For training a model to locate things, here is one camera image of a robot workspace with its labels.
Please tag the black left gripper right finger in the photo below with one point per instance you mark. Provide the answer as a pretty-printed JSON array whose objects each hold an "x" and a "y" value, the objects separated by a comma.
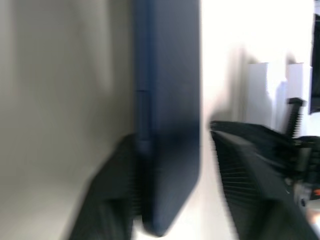
[{"x": 252, "y": 180}]

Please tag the dark blue phone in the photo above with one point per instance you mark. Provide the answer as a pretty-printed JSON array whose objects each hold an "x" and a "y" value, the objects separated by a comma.
[{"x": 172, "y": 100}]

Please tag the dark flat panel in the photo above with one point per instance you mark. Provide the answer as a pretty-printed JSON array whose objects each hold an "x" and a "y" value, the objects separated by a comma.
[{"x": 315, "y": 62}]

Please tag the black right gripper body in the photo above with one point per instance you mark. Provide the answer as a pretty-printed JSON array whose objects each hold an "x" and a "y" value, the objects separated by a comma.
[{"x": 308, "y": 160}]

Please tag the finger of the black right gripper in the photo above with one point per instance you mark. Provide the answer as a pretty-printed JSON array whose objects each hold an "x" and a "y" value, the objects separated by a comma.
[{"x": 296, "y": 117}]

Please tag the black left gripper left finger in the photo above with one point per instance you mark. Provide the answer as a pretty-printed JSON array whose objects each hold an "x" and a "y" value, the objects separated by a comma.
[{"x": 112, "y": 190}]

